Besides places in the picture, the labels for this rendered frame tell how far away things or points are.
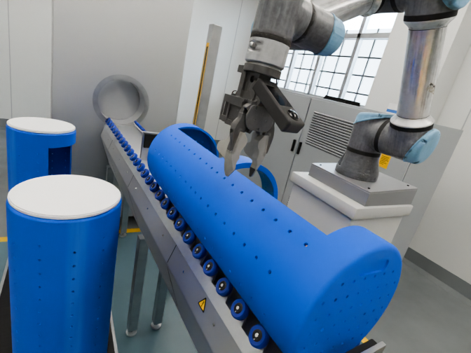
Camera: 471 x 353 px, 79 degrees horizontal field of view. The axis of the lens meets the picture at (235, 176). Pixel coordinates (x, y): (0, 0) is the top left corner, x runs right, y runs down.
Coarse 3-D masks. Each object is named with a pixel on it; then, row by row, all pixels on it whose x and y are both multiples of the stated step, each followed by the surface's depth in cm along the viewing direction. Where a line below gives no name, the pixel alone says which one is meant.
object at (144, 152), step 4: (144, 132) 150; (148, 132) 151; (152, 132) 152; (156, 132) 154; (144, 136) 150; (148, 136) 150; (152, 136) 151; (144, 140) 150; (148, 140) 151; (152, 140) 152; (144, 144) 151; (148, 144) 151; (144, 148) 153; (148, 148) 154; (140, 152) 154; (144, 152) 154; (140, 156) 154; (144, 156) 155
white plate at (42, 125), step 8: (8, 120) 133; (16, 120) 136; (24, 120) 138; (32, 120) 141; (40, 120) 144; (48, 120) 147; (56, 120) 151; (16, 128) 127; (24, 128) 127; (32, 128) 130; (40, 128) 132; (48, 128) 135; (56, 128) 138; (64, 128) 141; (72, 128) 144
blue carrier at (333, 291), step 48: (192, 144) 93; (192, 192) 78; (240, 192) 66; (240, 240) 58; (288, 240) 52; (336, 240) 48; (384, 240) 51; (240, 288) 58; (288, 288) 47; (336, 288) 45; (384, 288) 55; (288, 336) 46; (336, 336) 52
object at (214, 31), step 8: (208, 32) 165; (216, 32) 162; (208, 40) 165; (216, 40) 164; (208, 48) 165; (216, 48) 166; (208, 56) 165; (216, 56) 167; (208, 64) 167; (208, 72) 169; (200, 80) 172; (208, 80) 171; (200, 88) 172; (208, 88) 173; (200, 96) 172; (208, 96) 174; (200, 104) 174; (208, 104) 177; (200, 112) 176; (200, 120) 178
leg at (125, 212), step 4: (124, 196) 230; (124, 200) 231; (124, 204) 232; (124, 208) 233; (128, 208) 235; (124, 212) 235; (128, 212) 237; (124, 216) 236; (124, 220) 237; (124, 224) 239; (120, 228) 242; (124, 228) 240; (124, 232) 242; (120, 236) 242; (124, 236) 243
